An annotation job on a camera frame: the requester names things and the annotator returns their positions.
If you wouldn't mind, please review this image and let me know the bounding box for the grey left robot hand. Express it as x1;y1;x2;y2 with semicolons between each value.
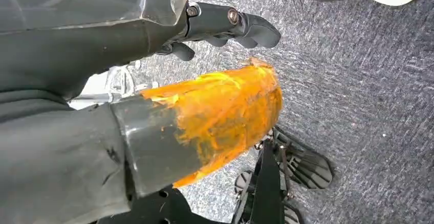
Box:
0;0;284;224

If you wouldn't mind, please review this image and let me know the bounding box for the black robot leg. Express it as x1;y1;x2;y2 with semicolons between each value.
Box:
249;139;286;224

